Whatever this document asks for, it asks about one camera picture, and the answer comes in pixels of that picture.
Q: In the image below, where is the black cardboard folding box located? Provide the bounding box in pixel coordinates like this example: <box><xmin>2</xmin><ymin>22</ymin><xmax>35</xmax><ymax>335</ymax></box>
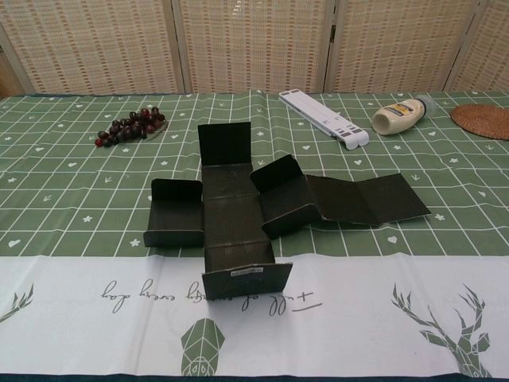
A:
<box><xmin>142</xmin><ymin>121</ymin><xmax>432</xmax><ymax>300</ymax></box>

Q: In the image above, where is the white folding laptop stand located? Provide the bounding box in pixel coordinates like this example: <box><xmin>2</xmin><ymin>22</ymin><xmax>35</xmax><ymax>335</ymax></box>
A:
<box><xmin>278</xmin><ymin>89</ymin><xmax>370</xmax><ymax>151</ymax></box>

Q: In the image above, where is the bunch of dark red grapes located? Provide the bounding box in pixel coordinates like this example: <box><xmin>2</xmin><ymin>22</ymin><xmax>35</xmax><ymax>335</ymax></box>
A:
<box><xmin>94</xmin><ymin>106</ymin><xmax>167</xmax><ymax>148</ymax></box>

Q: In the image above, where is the woven bamboo folding screen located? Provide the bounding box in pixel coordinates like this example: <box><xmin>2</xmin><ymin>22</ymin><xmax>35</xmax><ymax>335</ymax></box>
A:
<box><xmin>0</xmin><ymin>0</ymin><xmax>509</xmax><ymax>96</ymax></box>

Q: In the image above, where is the cream mayonnaise squeeze bottle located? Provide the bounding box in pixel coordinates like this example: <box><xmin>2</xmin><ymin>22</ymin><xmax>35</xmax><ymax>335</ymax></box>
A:
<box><xmin>371</xmin><ymin>94</ymin><xmax>437</xmax><ymax>137</ymax></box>

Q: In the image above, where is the green checked tablecloth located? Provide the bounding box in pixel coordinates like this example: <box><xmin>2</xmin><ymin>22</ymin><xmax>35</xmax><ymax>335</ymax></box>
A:
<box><xmin>0</xmin><ymin>90</ymin><xmax>509</xmax><ymax>382</ymax></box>

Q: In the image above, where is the round woven rattan coaster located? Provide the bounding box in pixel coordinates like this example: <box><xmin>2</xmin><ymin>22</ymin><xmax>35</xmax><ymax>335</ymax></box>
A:
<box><xmin>449</xmin><ymin>103</ymin><xmax>509</xmax><ymax>141</ymax></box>

